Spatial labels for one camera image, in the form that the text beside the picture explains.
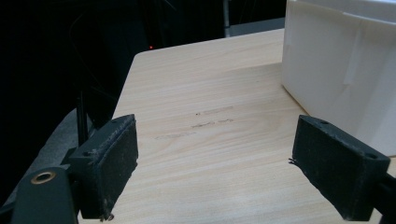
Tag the thin black pole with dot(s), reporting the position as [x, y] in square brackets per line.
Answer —
[82, 121]

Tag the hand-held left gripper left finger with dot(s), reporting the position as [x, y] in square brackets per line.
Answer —
[106, 168]

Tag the metal stand pole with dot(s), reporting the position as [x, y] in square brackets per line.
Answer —
[226, 18]

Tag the white plastic box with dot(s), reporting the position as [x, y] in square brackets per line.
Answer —
[336, 68]

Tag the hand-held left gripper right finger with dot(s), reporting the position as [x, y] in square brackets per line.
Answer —
[336, 168]

